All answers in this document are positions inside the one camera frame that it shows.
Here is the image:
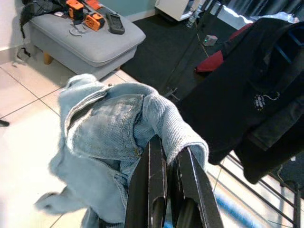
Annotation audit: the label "grey upholstered ottoman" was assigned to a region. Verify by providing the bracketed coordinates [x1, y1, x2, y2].
[29, 0, 147, 74]

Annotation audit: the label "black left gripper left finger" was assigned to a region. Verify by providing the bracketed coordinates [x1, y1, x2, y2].
[124, 134, 169, 228]

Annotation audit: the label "blue plastic hanger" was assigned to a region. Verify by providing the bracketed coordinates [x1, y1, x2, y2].
[211, 190, 264, 228]
[273, 29, 304, 65]

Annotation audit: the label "clear plastic piece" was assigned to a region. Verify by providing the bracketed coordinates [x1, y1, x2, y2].
[69, 25, 89, 38]

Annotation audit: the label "white shelf unit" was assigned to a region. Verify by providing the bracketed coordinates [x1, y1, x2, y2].
[154, 0, 199, 22]

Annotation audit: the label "black handheld device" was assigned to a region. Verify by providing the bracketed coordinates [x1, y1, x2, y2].
[105, 11, 126, 36]

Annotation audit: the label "light blue denim jeans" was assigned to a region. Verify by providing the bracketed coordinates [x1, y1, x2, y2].
[34, 73, 210, 228]

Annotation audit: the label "orange black power tool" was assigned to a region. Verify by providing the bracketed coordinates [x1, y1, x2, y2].
[66, 0, 84, 20]

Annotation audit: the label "black long sleeve garment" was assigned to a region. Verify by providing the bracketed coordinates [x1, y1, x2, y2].
[234, 95, 304, 185]

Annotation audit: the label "black carpet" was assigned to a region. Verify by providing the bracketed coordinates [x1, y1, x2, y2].
[121, 13, 238, 100]

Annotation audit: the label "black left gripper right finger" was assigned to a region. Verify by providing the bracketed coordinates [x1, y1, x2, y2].
[171, 144, 225, 228]

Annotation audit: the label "black metal clothes rack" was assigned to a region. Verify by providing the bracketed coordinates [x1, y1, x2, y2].
[161, 0, 304, 228]

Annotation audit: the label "black bag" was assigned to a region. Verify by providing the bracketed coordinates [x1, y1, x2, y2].
[20, 0, 68, 38]

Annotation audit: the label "dark navy shirt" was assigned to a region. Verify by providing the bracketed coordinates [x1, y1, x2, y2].
[180, 18, 304, 164]

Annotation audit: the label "round orange black device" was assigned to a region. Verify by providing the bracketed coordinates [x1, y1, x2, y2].
[83, 13, 105, 32]

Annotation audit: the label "red shirt with yellow star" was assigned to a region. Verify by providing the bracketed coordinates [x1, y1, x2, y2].
[194, 22, 255, 76]

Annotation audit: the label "small grey box device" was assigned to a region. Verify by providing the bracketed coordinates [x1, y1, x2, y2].
[203, 34, 218, 47]

